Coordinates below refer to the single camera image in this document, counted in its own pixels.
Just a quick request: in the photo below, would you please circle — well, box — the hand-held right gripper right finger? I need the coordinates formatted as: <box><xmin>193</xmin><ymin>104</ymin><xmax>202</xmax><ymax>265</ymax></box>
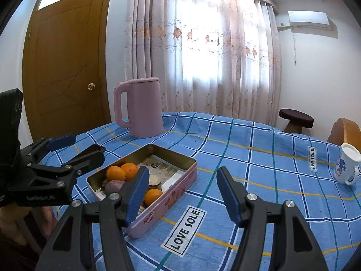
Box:
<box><xmin>217</xmin><ymin>166</ymin><xmax>329</xmax><ymax>271</ymax></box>

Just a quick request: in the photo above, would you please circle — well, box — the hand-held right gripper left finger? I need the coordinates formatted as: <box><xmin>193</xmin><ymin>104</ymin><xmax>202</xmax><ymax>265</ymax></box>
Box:
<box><xmin>35</xmin><ymin>166</ymin><xmax>150</xmax><ymax>271</ymax></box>

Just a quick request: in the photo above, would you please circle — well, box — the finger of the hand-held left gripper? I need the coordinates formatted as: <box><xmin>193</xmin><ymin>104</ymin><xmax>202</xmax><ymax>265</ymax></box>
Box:
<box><xmin>27</xmin><ymin>144</ymin><xmax>106</xmax><ymax>187</ymax></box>
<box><xmin>20</xmin><ymin>134</ymin><xmax>77</xmax><ymax>166</ymax></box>

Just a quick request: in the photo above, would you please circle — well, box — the orange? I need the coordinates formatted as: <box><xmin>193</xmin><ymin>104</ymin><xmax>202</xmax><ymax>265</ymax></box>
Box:
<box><xmin>106</xmin><ymin>166</ymin><xmax>126</xmax><ymax>180</ymax></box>
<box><xmin>121</xmin><ymin>163</ymin><xmax>139</xmax><ymax>182</ymax></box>
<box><xmin>144</xmin><ymin>189</ymin><xmax>164</xmax><ymax>207</ymax></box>

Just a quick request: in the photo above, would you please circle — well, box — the purple sweet potato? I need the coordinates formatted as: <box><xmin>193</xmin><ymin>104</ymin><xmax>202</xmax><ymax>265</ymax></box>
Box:
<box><xmin>104</xmin><ymin>180</ymin><xmax>125</xmax><ymax>195</ymax></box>

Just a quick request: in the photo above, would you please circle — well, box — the pink rectangular tin box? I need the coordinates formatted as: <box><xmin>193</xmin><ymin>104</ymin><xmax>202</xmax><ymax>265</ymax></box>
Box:
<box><xmin>86</xmin><ymin>143</ymin><xmax>197</xmax><ymax>239</ymax></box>

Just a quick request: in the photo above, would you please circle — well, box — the person's left hand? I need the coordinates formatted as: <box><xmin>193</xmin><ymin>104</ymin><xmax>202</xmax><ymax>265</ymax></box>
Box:
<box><xmin>0</xmin><ymin>207</ymin><xmax>30</xmax><ymax>246</ymax></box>

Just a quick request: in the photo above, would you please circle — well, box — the round pale biscuit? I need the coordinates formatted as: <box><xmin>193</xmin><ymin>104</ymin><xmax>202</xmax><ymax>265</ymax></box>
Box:
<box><xmin>148</xmin><ymin>173</ymin><xmax>162</xmax><ymax>188</ymax></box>

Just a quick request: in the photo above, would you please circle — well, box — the printed paper sheet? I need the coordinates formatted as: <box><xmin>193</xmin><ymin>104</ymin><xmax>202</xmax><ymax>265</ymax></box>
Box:
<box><xmin>138</xmin><ymin>155</ymin><xmax>187</xmax><ymax>189</ymax></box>

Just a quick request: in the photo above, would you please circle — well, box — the blue plaid tablecloth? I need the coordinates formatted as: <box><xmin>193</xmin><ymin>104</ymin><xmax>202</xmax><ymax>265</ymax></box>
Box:
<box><xmin>37</xmin><ymin>111</ymin><xmax>361</xmax><ymax>271</ymax></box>

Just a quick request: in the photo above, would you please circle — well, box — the pink kettle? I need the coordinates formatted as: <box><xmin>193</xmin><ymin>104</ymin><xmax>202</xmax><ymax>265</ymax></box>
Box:
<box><xmin>113</xmin><ymin>77</ymin><xmax>164</xmax><ymax>138</ymax></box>

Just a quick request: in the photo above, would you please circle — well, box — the brown wooden door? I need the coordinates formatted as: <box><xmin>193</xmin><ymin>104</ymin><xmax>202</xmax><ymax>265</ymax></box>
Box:
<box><xmin>22</xmin><ymin>0</ymin><xmax>113</xmax><ymax>142</ymax></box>

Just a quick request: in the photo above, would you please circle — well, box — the dark round stool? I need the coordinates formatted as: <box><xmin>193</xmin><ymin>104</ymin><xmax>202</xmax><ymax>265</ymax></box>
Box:
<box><xmin>279</xmin><ymin>108</ymin><xmax>314</xmax><ymax>133</ymax></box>

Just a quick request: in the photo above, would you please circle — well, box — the white blue floral cup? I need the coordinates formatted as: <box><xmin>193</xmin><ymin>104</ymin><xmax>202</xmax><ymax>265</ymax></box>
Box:
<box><xmin>333</xmin><ymin>143</ymin><xmax>361</xmax><ymax>186</ymax></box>

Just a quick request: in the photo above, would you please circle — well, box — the wooden chair back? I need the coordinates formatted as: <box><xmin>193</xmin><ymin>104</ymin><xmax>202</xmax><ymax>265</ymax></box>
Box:
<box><xmin>327</xmin><ymin>118</ymin><xmax>361</xmax><ymax>147</ymax></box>

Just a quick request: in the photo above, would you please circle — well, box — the sheer floral curtain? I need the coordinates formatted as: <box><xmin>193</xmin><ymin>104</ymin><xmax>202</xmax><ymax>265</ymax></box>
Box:
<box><xmin>124</xmin><ymin>0</ymin><xmax>282</xmax><ymax>125</ymax></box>

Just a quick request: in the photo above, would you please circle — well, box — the white air conditioner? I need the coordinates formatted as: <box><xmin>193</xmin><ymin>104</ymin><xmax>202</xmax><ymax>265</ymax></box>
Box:
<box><xmin>277</xmin><ymin>11</ymin><xmax>338</xmax><ymax>38</ymax></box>

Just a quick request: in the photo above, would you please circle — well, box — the air conditioner cable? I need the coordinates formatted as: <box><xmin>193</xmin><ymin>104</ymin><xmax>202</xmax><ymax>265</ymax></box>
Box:
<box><xmin>292</xmin><ymin>32</ymin><xmax>298</xmax><ymax>65</ymax></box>

